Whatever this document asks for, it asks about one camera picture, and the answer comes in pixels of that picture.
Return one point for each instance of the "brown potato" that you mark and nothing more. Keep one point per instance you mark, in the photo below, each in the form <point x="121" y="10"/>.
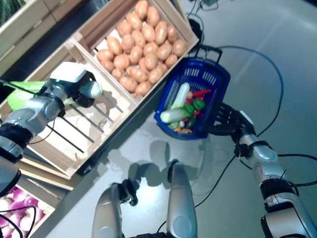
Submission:
<point x="179" y="47"/>
<point x="141" y="8"/>
<point x="143" y="88"/>
<point x="105" y="55"/>

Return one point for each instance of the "wooden crate pale slat floor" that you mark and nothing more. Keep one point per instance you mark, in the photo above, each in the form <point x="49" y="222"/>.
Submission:
<point x="106" y="136"/>

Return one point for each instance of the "silver robot leg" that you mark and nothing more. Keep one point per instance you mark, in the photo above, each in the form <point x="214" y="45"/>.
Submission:
<point x="180" y="198"/>
<point x="106" y="218"/>

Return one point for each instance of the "wooden vegetable display shelf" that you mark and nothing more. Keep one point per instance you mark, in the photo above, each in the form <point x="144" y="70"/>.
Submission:
<point x="44" y="173"/>

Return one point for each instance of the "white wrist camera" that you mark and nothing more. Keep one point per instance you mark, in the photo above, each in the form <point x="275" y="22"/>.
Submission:
<point x="246" y="117"/>
<point x="69" y="72"/>

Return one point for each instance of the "silver right robot leg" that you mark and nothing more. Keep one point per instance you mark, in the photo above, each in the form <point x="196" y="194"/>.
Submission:
<point x="180" y="198"/>

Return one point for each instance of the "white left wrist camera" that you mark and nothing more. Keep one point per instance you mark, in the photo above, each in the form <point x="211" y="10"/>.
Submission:
<point x="69" y="72"/>

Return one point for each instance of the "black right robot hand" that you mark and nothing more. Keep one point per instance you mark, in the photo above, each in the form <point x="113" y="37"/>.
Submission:
<point x="227" y="121"/>

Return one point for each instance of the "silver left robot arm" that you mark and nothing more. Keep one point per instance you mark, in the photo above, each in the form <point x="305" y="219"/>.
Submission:
<point x="29" y="116"/>

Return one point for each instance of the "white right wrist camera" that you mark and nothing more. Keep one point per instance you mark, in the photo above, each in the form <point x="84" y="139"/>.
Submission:
<point x="246" y="117"/>

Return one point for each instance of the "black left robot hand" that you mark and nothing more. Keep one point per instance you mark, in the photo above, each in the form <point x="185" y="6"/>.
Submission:
<point x="83" y="100"/>

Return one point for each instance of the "wooden crate with potatoes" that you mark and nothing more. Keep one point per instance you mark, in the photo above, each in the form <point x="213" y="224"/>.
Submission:
<point x="178" y="19"/>

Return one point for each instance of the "silver left robot leg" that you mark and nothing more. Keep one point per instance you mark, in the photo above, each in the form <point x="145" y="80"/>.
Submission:
<point x="106" y="218"/>

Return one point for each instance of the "wooden crate with turnips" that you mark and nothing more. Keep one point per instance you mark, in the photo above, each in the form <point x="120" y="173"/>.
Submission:
<point x="47" y="210"/>

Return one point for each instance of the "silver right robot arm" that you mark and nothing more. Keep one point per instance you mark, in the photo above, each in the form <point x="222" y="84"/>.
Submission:
<point x="265" y="152"/>

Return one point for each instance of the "blue plastic shopping basket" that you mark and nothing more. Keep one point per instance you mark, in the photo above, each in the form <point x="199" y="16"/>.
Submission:
<point x="224" y="81"/>

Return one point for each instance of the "green bell pepper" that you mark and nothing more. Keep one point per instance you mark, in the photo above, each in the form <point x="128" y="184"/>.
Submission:
<point x="198" y="104"/>
<point x="192" y="121"/>
<point x="189" y="109"/>

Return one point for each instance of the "red chili pepper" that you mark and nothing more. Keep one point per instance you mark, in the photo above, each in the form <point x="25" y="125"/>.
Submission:
<point x="201" y="93"/>

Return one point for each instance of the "pale napa cabbage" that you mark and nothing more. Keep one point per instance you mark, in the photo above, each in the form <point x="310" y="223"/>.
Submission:
<point x="182" y="94"/>

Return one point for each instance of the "purple white turnip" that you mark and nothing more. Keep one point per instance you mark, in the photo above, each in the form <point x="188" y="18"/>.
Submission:
<point x="18" y="196"/>

